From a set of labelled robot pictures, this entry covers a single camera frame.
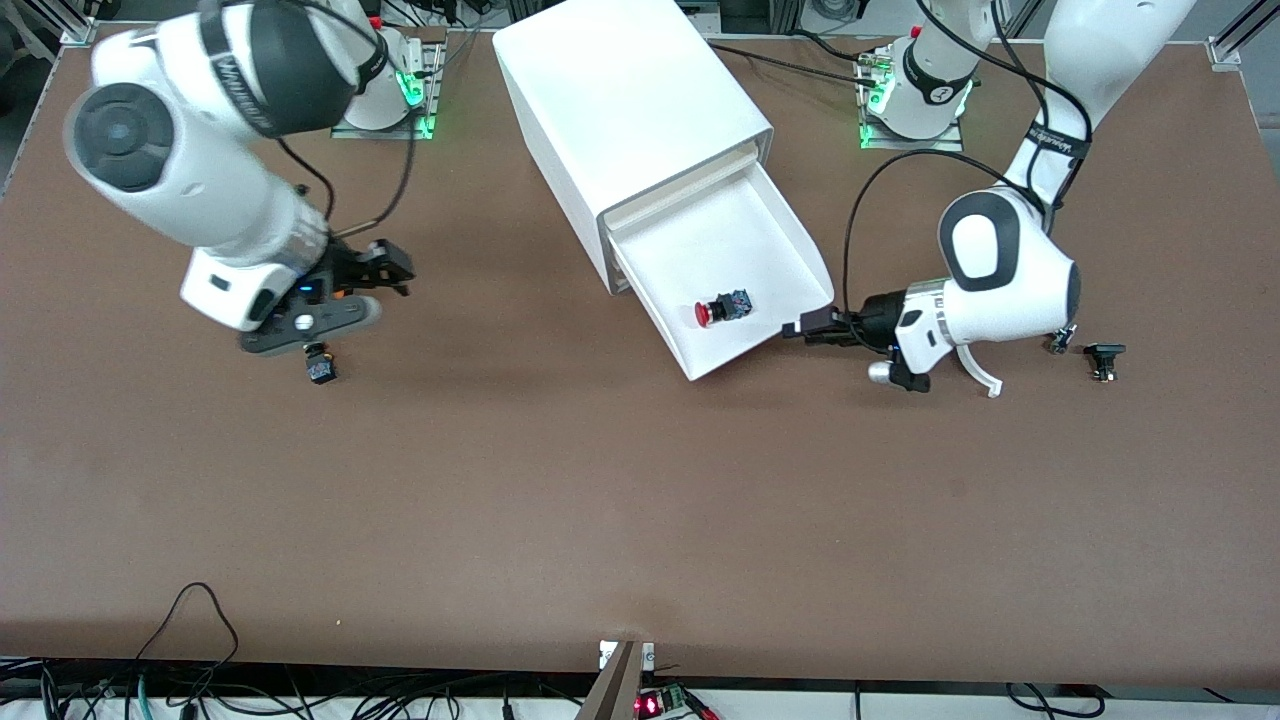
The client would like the red-capped push button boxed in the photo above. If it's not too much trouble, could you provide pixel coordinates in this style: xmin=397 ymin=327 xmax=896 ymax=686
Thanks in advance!
xmin=693 ymin=288 xmax=753 ymax=329

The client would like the white low drawer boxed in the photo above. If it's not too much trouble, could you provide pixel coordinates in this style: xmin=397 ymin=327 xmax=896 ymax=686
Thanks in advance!
xmin=605 ymin=160 xmax=836 ymax=383

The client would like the white middle drawer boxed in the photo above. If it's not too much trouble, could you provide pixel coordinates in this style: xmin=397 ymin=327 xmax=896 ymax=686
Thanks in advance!
xmin=606 ymin=158 xmax=763 ymax=237

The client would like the white high drawer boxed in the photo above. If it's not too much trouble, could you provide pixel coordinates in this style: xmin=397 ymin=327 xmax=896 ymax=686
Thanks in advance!
xmin=598 ymin=141 xmax=759 ymax=216

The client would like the white drawer cabinet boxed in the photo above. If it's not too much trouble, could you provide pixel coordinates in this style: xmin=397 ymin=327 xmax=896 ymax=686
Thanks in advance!
xmin=492 ymin=0 xmax=776 ymax=296

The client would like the white curved plastic arc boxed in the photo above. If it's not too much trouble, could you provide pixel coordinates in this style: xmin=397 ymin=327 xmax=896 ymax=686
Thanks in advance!
xmin=955 ymin=343 xmax=1005 ymax=399

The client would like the circuit board with red light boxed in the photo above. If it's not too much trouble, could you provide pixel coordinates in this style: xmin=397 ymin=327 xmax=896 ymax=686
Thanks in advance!
xmin=634 ymin=684 xmax=693 ymax=720

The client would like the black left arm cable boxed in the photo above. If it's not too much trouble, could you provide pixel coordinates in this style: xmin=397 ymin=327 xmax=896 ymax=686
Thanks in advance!
xmin=843 ymin=0 xmax=1093 ymax=323

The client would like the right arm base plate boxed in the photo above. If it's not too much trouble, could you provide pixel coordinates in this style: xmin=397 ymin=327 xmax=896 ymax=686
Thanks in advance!
xmin=331 ymin=40 xmax=444 ymax=140

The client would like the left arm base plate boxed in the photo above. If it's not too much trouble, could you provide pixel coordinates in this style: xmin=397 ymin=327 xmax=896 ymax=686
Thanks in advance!
xmin=855 ymin=45 xmax=967 ymax=153

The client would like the small black switch part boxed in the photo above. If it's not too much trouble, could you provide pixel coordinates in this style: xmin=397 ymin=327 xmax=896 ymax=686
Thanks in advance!
xmin=1084 ymin=342 xmax=1128 ymax=384

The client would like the black thick table cable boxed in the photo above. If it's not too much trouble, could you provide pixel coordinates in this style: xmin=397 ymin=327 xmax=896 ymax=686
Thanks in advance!
xmin=700 ymin=38 xmax=886 ymax=89

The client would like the black looped thin cable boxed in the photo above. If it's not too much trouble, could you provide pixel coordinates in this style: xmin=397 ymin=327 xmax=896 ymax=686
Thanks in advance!
xmin=133 ymin=582 xmax=242 ymax=693

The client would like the grey slanted post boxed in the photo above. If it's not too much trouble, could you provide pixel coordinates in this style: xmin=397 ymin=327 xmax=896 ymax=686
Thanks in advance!
xmin=577 ymin=640 xmax=647 ymax=720

